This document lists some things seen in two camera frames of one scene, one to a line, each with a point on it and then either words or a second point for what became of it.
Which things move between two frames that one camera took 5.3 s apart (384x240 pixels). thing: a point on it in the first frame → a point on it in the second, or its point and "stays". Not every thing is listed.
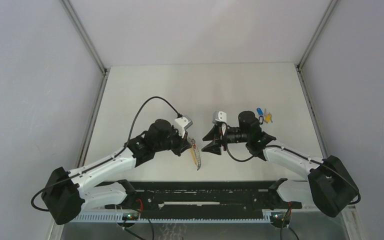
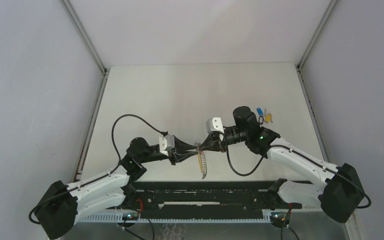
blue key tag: (259, 111) stays
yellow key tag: (268, 118) stays
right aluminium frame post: (356, 228) stays
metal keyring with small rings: (196, 153) → (203, 163)
